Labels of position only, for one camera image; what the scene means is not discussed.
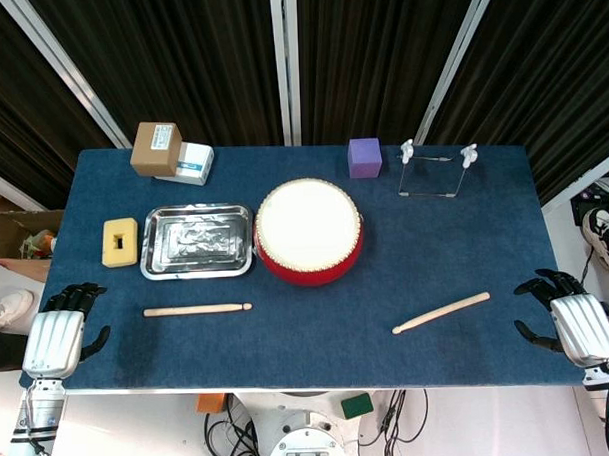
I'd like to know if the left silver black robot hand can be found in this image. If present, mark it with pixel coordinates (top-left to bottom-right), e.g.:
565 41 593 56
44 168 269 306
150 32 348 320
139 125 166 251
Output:
18 281 114 383

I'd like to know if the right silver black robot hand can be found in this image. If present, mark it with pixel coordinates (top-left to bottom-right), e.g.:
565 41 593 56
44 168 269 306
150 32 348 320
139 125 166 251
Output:
511 265 609 371

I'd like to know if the wooden drumstick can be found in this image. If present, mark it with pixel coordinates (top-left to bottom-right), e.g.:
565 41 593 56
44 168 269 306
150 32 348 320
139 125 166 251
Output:
390 291 493 335
142 302 254 319

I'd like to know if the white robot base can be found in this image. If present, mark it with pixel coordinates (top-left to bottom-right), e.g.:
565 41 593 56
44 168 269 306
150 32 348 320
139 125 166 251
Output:
237 388 373 456

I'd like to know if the shiny metal tray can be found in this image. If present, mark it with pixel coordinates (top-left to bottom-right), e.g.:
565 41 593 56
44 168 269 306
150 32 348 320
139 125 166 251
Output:
137 203 256 283

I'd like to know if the red drum with white skin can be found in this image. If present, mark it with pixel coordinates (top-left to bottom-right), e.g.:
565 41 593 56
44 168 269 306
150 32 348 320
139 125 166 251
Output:
251 175 368 290

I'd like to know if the dark trouser leg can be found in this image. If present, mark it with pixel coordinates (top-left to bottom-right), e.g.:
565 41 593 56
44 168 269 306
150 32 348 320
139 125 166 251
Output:
0 325 31 373

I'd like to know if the black and white sneaker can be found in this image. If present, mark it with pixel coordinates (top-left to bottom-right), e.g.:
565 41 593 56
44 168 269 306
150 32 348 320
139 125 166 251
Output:
581 206 609 273

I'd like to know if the open cardboard box with clutter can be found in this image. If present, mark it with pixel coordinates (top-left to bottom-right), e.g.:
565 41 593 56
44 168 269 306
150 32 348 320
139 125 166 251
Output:
0 209 67 273

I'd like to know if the yellow sponge block with hole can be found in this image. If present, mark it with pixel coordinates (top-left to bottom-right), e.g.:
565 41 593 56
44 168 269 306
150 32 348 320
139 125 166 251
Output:
101 217 140 268

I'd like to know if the orange block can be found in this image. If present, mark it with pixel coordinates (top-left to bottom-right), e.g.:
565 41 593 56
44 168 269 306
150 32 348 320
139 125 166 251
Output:
195 393 227 414

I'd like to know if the brown cardboard box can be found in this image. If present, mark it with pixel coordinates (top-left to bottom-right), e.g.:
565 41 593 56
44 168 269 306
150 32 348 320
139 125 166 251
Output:
128 120 185 179

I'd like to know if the white and blue carton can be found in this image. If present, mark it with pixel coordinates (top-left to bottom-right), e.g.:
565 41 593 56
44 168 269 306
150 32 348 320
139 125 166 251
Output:
153 139 217 188

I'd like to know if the green block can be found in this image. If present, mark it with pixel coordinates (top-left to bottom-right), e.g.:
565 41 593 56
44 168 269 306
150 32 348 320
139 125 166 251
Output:
339 392 375 421

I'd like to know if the blue table cloth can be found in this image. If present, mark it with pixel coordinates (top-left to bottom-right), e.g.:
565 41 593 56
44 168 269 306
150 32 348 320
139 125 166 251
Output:
10 131 589 405

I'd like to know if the purple foam cube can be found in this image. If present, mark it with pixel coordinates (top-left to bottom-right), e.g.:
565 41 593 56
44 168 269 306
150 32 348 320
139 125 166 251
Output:
346 137 386 180

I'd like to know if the black pleated curtain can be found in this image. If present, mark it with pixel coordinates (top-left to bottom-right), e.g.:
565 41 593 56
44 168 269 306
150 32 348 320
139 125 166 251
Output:
0 0 609 225

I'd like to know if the aluminium frame post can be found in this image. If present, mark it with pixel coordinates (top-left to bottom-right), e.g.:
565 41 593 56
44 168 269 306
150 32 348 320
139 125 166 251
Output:
539 146 609 215
409 0 506 145
0 0 133 153
269 0 303 148
0 161 45 214

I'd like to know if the black floor cable bundle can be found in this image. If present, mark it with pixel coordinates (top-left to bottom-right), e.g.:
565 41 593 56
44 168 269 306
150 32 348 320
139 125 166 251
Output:
202 391 267 456
357 388 432 456

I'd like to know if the metal wire stand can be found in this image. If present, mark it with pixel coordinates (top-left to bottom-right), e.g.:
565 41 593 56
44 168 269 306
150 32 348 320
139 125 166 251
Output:
395 137 481 202

